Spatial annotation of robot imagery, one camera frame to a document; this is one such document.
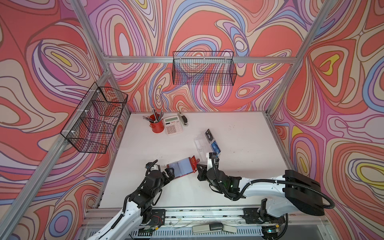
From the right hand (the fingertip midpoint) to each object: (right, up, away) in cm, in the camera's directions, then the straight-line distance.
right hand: (197, 169), depth 80 cm
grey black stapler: (-10, +29, +31) cm, 44 cm away
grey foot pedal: (+7, -23, -14) cm, 27 cm away
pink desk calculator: (-18, +24, +28) cm, 41 cm away
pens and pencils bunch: (-28, +30, +24) cm, 48 cm away
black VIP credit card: (+8, +18, +13) cm, 24 cm away
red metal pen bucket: (-28, +25, +23) cm, 44 cm away
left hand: (-14, -3, +4) cm, 15 cm away
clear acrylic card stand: (+6, +12, +15) cm, 20 cm away
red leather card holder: (-8, -2, +10) cm, 13 cm away
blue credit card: (+11, +11, +8) cm, 17 cm away
